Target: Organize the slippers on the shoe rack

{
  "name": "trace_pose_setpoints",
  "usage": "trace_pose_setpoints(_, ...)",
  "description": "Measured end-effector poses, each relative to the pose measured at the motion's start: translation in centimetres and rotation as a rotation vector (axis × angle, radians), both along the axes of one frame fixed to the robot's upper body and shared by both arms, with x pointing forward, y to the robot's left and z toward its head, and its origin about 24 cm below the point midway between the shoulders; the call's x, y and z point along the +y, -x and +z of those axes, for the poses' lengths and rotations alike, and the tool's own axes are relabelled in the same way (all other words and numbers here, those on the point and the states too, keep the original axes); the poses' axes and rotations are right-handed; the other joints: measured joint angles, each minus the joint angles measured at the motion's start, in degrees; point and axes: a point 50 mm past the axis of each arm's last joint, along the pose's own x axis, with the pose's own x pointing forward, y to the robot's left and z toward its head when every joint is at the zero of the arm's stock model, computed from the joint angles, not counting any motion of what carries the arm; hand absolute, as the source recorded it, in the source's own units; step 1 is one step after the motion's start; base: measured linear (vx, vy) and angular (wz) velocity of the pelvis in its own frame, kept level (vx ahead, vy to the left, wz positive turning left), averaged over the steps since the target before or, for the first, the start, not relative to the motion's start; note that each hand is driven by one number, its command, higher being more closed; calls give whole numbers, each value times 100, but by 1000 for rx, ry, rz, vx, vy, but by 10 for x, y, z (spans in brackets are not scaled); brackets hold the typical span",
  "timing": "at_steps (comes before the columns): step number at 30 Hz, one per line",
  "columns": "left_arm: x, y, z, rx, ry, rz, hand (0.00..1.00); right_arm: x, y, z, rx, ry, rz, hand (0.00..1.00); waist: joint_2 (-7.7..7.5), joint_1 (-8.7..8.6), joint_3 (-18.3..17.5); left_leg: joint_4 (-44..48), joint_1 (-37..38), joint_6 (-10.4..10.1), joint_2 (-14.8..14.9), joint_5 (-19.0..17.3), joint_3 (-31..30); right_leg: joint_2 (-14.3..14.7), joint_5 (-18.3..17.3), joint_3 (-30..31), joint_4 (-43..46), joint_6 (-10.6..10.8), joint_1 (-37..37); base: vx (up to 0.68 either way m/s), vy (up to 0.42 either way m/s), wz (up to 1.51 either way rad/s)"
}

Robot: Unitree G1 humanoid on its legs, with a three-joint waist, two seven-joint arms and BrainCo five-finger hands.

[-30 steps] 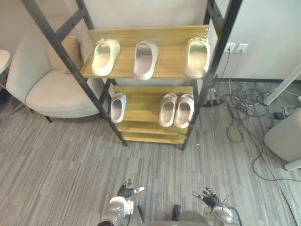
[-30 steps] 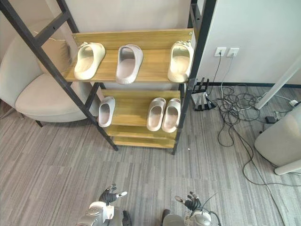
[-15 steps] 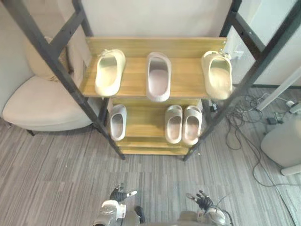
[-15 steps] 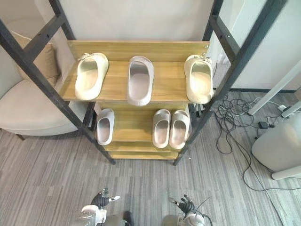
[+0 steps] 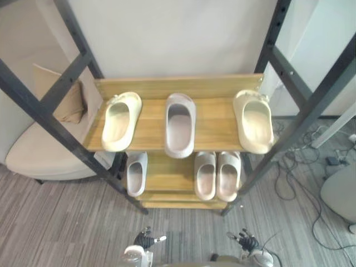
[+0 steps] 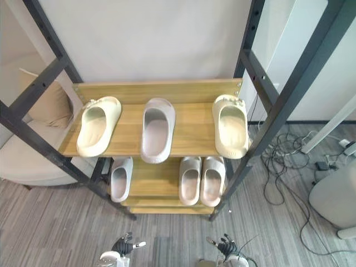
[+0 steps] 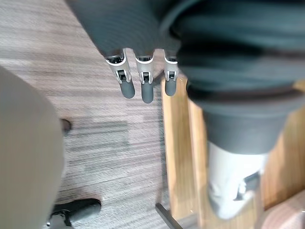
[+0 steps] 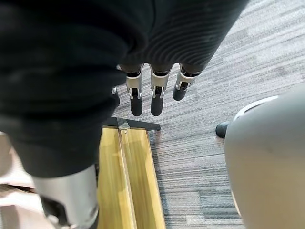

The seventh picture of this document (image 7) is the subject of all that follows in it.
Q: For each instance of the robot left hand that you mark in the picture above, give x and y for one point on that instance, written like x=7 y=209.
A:
x=214 y=47

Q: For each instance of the wooden shoe rack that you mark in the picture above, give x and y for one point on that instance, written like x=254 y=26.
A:
x=181 y=143

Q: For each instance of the dark robot foot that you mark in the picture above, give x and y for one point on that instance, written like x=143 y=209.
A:
x=76 y=211

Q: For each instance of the dark metal rack frame bar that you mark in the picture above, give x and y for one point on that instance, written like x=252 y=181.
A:
x=166 y=214

